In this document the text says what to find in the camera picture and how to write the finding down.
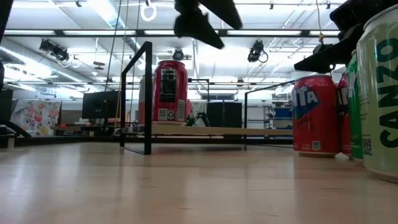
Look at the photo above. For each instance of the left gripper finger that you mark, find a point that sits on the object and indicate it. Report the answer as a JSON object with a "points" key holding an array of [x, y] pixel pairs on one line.
{"points": [[225, 11], [192, 25]]}

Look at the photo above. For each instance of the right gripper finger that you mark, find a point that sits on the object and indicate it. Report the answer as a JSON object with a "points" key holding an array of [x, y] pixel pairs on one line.
{"points": [[329, 57]]}

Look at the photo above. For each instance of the red Fanta can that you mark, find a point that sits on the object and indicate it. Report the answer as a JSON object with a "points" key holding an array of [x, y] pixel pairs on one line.
{"points": [[343, 124], [314, 124]]}

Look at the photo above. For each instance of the dark green soda can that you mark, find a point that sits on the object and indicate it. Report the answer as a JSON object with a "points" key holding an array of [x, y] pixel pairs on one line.
{"points": [[354, 124]]}

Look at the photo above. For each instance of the light green Sanzo can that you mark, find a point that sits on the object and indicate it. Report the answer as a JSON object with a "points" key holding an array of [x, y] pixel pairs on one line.
{"points": [[379, 109]]}

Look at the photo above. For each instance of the red can with black label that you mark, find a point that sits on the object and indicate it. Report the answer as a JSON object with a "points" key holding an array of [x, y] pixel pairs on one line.
{"points": [[169, 93]]}

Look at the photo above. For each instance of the wooden shelf with black frame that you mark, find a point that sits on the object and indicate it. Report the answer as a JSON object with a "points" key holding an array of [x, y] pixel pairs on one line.
{"points": [[217, 130]]}

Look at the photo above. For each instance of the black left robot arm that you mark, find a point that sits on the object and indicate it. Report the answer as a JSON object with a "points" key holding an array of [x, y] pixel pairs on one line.
{"points": [[4, 18]]}

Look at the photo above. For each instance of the small green robot arm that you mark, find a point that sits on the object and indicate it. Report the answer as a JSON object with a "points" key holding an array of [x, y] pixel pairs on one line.
{"points": [[202, 114]]}

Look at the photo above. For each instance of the blue storage rack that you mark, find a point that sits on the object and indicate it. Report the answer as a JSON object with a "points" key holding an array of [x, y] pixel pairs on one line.
{"points": [[281, 112]]}

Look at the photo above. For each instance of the black cabinet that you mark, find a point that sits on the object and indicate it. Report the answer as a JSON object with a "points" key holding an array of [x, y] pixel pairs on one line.
{"points": [[227, 113]]}

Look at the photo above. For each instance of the black computer monitor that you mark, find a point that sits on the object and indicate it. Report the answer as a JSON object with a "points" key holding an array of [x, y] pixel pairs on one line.
{"points": [[99, 104]]}

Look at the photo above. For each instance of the floral cloth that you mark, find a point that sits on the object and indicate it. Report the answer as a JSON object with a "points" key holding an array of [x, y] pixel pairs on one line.
{"points": [[37, 118]]}

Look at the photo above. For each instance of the black overhead camera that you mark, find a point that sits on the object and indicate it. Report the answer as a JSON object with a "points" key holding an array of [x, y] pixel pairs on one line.
{"points": [[178, 54]]}

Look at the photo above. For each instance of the black overhead frame beam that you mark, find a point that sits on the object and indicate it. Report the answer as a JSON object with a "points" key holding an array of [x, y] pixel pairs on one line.
{"points": [[140, 32]]}

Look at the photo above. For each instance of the black aluminium table frame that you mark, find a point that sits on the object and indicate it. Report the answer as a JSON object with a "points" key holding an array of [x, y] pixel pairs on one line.
{"points": [[77, 140]]}

